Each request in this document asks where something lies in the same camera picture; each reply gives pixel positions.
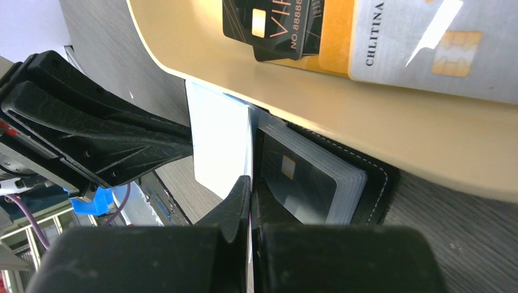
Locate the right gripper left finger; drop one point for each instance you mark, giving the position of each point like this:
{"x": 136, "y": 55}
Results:
{"x": 208, "y": 256}

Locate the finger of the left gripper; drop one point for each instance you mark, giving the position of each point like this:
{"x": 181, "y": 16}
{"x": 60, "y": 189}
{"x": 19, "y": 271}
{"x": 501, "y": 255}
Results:
{"x": 107, "y": 153}
{"x": 54, "y": 73}

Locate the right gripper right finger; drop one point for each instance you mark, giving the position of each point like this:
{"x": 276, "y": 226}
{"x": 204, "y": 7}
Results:
{"x": 289, "y": 256}

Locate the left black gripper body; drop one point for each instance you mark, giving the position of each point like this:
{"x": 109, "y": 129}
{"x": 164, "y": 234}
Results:
{"x": 19, "y": 147}

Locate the black card holder wallet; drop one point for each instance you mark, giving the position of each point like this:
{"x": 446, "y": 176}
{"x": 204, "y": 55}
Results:
{"x": 316, "y": 179}

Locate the silver Chlitina card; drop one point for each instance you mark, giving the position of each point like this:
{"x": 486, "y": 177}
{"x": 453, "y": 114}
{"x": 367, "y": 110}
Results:
{"x": 221, "y": 137}

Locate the black gold VIP card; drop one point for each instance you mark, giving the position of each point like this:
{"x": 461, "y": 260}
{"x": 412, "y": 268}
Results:
{"x": 277, "y": 30}

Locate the beige oval tray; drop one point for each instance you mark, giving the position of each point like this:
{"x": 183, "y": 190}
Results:
{"x": 461, "y": 143}

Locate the silver VIP card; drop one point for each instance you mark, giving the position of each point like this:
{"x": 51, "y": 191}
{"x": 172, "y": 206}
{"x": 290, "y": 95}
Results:
{"x": 465, "y": 48}

